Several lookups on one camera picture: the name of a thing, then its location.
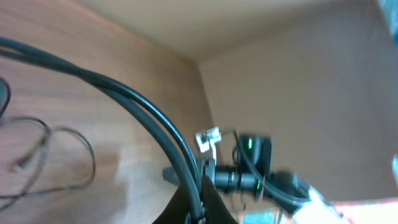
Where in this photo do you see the black cable silver plug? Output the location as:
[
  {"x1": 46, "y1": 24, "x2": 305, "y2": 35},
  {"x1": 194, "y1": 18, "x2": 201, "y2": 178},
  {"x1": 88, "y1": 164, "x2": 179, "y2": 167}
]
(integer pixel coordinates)
[{"x1": 0, "y1": 77, "x2": 11, "y2": 117}]

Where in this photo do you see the black USB cable blue plug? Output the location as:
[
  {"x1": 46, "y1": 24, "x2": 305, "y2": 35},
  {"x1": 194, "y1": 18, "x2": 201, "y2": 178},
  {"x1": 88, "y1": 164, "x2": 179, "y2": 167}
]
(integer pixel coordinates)
[{"x1": 1, "y1": 37, "x2": 204, "y2": 223}]

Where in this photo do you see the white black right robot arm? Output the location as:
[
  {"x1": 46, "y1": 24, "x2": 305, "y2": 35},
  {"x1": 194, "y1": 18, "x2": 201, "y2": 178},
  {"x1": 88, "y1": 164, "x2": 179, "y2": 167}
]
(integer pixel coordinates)
[{"x1": 197, "y1": 133, "x2": 343, "y2": 223}]

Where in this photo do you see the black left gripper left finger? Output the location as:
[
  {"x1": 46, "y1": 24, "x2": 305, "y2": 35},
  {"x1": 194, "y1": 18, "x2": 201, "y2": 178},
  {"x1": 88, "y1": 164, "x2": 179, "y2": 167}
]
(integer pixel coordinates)
[{"x1": 152, "y1": 187, "x2": 190, "y2": 224}]

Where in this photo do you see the thin black cable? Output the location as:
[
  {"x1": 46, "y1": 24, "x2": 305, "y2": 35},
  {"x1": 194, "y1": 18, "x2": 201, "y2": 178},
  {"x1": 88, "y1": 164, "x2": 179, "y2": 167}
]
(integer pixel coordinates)
[{"x1": 0, "y1": 116, "x2": 96, "y2": 212}]

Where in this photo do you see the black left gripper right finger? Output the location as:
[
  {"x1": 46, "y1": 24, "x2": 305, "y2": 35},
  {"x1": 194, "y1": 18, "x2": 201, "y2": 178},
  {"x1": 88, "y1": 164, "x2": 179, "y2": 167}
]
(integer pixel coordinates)
[{"x1": 201, "y1": 176, "x2": 238, "y2": 224}]

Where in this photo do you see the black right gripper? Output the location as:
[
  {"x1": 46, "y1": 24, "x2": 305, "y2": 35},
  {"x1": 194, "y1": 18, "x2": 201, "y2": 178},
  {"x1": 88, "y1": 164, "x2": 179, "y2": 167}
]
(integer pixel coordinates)
[{"x1": 162, "y1": 158, "x2": 243, "y2": 192}]

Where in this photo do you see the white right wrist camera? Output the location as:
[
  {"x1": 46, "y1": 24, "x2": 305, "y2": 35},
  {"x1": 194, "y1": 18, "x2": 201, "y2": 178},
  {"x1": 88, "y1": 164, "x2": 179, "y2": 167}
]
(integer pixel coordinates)
[{"x1": 195, "y1": 127, "x2": 222, "y2": 161}]

